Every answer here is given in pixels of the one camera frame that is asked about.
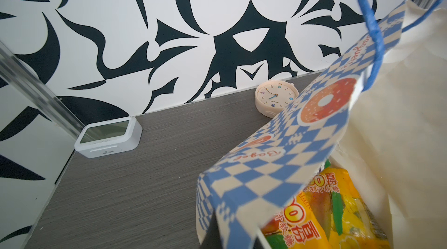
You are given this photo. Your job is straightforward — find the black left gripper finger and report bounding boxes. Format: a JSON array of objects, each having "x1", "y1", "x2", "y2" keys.
[{"x1": 200, "y1": 214, "x2": 223, "y2": 249}]

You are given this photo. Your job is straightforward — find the yellow mango candy bag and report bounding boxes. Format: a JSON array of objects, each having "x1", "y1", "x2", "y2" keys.
[{"x1": 261, "y1": 161, "x2": 390, "y2": 249}]

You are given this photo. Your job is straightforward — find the blue checkered paper bag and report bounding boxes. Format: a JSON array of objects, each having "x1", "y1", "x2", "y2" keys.
[{"x1": 196, "y1": 0, "x2": 447, "y2": 249}]

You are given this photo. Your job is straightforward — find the white digital clock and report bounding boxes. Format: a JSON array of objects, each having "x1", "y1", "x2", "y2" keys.
[{"x1": 74, "y1": 116, "x2": 143, "y2": 159}]

